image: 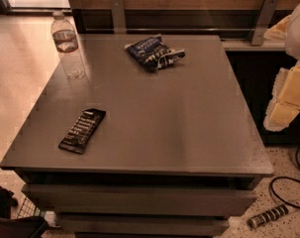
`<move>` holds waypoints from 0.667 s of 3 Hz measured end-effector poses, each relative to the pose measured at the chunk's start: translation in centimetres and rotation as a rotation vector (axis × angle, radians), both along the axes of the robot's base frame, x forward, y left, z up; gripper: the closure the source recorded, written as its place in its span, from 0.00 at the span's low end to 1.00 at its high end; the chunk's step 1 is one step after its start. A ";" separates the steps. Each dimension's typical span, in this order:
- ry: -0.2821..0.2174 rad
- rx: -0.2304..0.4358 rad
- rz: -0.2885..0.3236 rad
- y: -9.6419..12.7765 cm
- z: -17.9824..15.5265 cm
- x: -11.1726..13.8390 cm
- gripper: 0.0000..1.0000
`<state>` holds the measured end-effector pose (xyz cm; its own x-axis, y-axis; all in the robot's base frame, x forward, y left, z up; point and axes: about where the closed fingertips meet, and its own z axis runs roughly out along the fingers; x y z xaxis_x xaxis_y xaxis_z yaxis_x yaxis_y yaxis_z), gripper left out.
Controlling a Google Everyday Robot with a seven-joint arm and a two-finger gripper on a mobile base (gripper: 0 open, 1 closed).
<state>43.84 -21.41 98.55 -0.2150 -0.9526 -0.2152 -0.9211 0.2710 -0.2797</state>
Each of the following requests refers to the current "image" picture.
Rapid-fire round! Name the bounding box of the clear plastic water bottle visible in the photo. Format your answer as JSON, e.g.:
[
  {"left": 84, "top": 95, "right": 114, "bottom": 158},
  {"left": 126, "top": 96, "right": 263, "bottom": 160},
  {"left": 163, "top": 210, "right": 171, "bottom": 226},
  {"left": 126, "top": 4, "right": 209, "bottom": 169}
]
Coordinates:
[{"left": 50, "top": 11, "right": 86, "bottom": 80}]

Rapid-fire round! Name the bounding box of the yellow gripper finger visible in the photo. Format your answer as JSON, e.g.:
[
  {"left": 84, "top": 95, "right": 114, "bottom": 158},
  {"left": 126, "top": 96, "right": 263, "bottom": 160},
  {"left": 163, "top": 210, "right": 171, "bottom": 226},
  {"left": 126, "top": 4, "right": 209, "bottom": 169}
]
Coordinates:
[
  {"left": 264, "top": 16, "right": 290, "bottom": 40},
  {"left": 268, "top": 62, "right": 300, "bottom": 127}
]

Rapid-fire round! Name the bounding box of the right grey metal bracket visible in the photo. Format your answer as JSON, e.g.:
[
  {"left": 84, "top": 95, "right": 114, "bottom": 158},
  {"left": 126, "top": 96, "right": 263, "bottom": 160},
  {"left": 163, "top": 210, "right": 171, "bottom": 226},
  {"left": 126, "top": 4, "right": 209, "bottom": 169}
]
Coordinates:
[{"left": 250, "top": 0, "right": 279, "bottom": 47}]

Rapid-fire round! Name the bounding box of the grey metal bracket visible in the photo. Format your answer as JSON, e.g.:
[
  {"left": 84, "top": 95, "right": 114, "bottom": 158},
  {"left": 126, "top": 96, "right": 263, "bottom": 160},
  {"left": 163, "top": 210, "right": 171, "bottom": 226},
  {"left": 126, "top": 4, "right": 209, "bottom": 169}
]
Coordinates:
[
  {"left": 110, "top": 0, "right": 127, "bottom": 34},
  {"left": 250, "top": 0, "right": 279, "bottom": 47}
]

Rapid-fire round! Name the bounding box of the wire basket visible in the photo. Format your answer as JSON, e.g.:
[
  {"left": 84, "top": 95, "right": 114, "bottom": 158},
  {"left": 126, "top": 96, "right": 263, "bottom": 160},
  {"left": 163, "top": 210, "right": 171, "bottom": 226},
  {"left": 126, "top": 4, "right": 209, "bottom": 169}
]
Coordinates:
[{"left": 17, "top": 197, "right": 45, "bottom": 218}]

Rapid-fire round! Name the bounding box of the grey drawer cabinet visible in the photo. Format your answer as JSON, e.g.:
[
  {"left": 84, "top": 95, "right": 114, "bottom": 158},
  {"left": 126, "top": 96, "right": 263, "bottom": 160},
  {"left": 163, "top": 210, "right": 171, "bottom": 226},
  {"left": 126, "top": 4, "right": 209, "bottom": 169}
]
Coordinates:
[{"left": 1, "top": 35, "right": 273, "bottom": 238}]

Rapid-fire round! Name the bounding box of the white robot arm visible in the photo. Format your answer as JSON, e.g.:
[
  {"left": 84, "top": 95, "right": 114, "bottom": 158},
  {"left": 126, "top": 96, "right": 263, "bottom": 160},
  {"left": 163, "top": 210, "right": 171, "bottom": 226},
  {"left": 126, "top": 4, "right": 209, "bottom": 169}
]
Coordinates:
[{"left": 263, "top": 3, "right": 300, "bottom": 132}]

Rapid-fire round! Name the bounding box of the blue chip bag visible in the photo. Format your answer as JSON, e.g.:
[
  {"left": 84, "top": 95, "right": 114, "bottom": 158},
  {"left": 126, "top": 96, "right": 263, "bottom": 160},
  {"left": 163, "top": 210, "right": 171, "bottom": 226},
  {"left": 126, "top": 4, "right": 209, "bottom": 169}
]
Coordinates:
[{"left": 125, "top": 35, "right": 185, "bottom": 72}]

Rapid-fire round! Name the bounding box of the left grey metal bracket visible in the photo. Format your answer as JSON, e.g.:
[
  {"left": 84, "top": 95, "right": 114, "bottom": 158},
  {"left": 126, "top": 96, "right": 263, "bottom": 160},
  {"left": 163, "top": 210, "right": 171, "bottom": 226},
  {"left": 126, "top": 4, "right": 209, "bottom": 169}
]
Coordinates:
[{"left": 110, "top": 0, "right": 127, "bottom": 34}]

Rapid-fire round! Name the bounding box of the black bag on floor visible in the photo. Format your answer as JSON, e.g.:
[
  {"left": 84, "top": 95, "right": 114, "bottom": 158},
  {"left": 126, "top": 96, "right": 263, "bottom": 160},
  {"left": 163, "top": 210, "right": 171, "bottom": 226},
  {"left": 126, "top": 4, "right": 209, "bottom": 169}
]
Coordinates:
[{"left": 0, "top": 183, "right": 50, "bottom": 238}]

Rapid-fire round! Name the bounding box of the black rxbar chocolate bar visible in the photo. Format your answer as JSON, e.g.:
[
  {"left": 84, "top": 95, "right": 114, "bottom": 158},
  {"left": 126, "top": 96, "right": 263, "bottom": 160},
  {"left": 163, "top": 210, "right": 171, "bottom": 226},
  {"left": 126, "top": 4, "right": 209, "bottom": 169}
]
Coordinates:
[{"left": 58, "top": 108, "right": 106, "bottom": 154}]

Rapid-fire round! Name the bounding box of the black cable on floor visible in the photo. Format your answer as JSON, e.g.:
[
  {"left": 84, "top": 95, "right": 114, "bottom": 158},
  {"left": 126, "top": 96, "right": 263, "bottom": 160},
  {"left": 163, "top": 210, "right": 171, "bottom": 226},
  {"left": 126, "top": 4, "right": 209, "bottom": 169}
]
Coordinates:
[{"left": 268, "top": 142, "right": 300, "bottom": 211}]

